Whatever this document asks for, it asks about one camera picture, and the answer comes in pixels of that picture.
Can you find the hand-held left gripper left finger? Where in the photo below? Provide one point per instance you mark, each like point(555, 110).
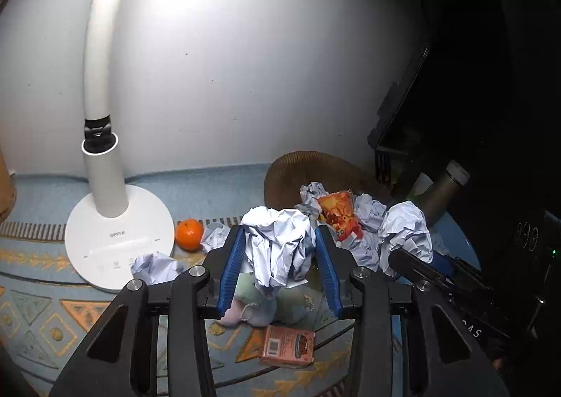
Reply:
point(231, 267)

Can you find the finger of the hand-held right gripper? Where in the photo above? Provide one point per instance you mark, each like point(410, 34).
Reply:
point(443, 263)
point(416, 265)

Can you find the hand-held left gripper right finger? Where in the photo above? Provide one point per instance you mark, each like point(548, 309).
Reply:
point(329, 274)

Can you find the white paper ball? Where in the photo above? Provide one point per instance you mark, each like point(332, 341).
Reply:
point(370, 213)
point(276, 243)
point(313, 195)
point(153, 267)
point(364, 250)
point(405, 235)
point(215, 238)

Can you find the red orange snack packet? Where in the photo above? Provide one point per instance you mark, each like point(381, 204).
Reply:
point(339, 213)

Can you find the brown wicker basket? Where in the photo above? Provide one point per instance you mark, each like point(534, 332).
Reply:
point(307, 169)

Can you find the orange fruit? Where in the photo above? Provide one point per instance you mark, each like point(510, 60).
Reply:
point(189, 235)

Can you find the metallic thermos bottle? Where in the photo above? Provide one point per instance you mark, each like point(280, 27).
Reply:
point(442, 193)

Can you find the green white tissue pack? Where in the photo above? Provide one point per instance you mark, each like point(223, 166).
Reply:
point(418, 186)

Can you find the pink cardboard box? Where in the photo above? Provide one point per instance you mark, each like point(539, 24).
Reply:
point(285, 344)

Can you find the black slotted object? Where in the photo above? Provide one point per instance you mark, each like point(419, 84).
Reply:
point(382, 164)

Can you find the white desk lamp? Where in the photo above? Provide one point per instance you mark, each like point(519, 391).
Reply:
point(105, 186)

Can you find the blue patterned table mat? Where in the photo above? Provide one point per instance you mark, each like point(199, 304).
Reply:
point(44, 313)

